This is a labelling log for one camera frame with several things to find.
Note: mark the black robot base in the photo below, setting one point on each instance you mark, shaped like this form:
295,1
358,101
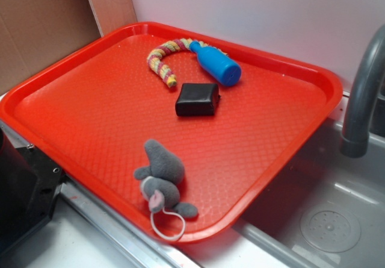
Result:
30,184

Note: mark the grey plush mouse toy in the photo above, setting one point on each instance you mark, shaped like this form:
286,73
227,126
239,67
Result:
159,187

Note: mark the grey faucet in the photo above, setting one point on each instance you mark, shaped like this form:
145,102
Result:
365,110

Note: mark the grey plastic sink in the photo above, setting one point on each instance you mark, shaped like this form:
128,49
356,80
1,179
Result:
322,210

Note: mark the blue plastic bottle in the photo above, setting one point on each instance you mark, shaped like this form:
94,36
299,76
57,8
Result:
225,70

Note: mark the black rectangular block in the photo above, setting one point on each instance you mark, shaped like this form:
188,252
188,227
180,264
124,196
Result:
197,99

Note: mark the red plastic tray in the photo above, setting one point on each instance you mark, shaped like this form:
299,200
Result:
93,111

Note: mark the brown cardboard panel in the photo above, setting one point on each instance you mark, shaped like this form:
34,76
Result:
38,33

